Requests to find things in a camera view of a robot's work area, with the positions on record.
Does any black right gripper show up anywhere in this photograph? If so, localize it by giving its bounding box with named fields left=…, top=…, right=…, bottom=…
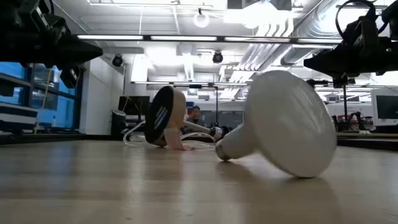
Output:
left=304, top=15, right=389, bottom=77

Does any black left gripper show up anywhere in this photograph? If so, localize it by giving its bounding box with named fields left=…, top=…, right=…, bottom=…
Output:
left=32, top=6, right=103, bottom=68

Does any white lightbulb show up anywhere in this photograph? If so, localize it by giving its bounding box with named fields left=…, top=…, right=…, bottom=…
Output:
left=215, top=70, right=338, bottom=179

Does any wooden lamp with black socket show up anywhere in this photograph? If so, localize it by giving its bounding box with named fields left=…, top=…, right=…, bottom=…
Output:
left=143, top=85, right=231, bottom=147

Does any blue glass window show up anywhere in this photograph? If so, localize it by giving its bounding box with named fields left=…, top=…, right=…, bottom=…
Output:
left=0, top=61, right=80, bottom=131

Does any black monitor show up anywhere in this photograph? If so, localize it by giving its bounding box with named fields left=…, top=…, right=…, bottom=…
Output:
left=118, top=95, right=150, bottom=116

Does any white framed monitor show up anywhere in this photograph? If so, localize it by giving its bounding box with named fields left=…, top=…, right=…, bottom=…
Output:
left=371, top=88, right=398, bottom=127

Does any black cylindrical bin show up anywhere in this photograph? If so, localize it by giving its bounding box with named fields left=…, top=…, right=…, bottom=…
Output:
left=111, top=109, right=127, bottom=137

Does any seated person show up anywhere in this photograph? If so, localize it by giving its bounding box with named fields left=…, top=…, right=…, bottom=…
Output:
left=185, top=105, right=206, bottom=128

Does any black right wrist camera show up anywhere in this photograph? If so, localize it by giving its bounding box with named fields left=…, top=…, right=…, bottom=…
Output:
left=331, top=73, right=356, bottom=89

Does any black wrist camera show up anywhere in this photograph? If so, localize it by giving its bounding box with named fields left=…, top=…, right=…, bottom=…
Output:
left=60, top=67, right=81, bottom=90
left=331, top=73, right=356, bottom=89

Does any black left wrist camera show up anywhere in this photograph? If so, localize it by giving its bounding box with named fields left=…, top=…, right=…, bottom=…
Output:
left=60, top=67, right=81, bottom=90

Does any silver ventilation duct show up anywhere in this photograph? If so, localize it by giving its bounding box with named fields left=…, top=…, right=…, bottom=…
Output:
left=280, top=44, right=335, bottom=67

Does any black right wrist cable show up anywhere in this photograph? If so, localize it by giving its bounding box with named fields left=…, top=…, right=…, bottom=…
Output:
left=335, top=0, right=379, bottom=41

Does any black ceiling light rail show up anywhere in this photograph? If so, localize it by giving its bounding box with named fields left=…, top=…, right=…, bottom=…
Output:
left=76, top=34, right=343, bottom=44

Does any white ring light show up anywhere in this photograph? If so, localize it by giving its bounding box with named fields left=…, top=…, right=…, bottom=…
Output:
left=192, top=8, right=211, bottom=29

